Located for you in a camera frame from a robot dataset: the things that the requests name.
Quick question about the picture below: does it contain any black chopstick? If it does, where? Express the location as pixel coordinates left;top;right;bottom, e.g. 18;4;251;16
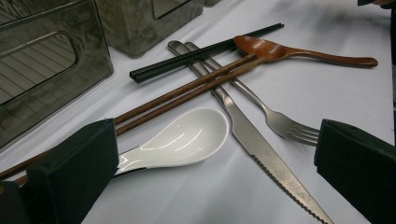
129;22;283;80
132;24;285;84

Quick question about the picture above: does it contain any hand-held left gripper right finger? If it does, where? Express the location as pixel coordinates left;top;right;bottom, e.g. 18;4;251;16
313;119;396;224

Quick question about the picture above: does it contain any brown wooden chopstick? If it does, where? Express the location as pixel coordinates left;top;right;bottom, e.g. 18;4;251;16
0;53;259;181
13;57;265;188

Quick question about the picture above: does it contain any brown wooden spoon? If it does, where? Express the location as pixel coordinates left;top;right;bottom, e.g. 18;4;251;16
233;35;379;69

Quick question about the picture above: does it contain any steel fork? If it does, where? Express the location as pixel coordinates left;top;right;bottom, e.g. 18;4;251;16
185;41;320;147

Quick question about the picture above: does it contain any steel knife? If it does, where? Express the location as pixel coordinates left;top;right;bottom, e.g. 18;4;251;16
167;40;334;224

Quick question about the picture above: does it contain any smoky clear plastic bin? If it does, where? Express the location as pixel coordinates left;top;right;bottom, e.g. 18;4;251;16
95;0;205;59
0;0;115;150

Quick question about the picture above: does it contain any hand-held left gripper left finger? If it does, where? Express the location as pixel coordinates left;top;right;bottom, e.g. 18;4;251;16
25;117;120;224

